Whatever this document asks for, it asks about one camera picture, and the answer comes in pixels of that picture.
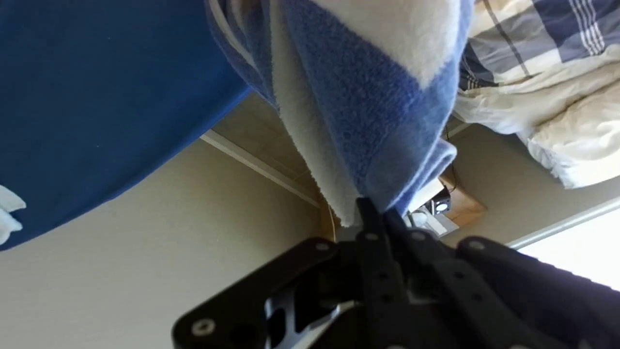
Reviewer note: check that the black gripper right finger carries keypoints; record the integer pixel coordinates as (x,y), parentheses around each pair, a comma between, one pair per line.
(491,290)

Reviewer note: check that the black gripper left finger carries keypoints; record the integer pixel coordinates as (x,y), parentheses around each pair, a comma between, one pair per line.
(323,283)

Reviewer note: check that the blue and white striped towel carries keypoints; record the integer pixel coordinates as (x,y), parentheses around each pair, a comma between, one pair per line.
(381,97)

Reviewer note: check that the blue ironing board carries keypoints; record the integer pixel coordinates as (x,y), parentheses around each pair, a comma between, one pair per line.
(98,108)

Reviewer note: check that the white object on ironing board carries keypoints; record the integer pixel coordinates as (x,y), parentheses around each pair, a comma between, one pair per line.
(9,215)

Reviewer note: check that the brown wooden nightstand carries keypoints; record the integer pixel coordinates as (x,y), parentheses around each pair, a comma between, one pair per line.
(462,203)

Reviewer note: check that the plaid bed comforter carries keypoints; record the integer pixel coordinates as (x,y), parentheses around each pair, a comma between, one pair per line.
(563,97)

